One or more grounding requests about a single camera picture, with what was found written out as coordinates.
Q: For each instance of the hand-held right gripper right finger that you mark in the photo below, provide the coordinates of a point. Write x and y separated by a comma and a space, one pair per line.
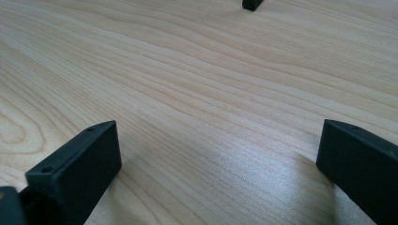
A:
359, 162

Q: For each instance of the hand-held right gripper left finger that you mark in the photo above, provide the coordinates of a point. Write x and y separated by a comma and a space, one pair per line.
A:
84, 165

